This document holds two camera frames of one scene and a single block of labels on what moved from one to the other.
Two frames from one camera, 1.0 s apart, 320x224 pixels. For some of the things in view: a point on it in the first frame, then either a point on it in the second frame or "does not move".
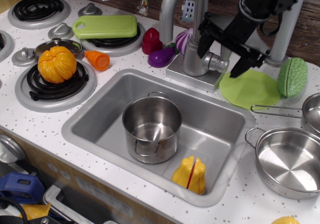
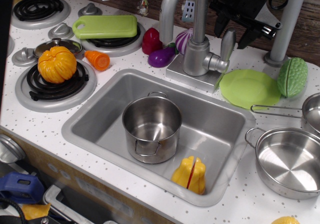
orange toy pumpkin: (57, 64) does not move
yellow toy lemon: (286, 220) does not move
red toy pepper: (151, 41) does not move
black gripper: (236, 32) to (244, 7)
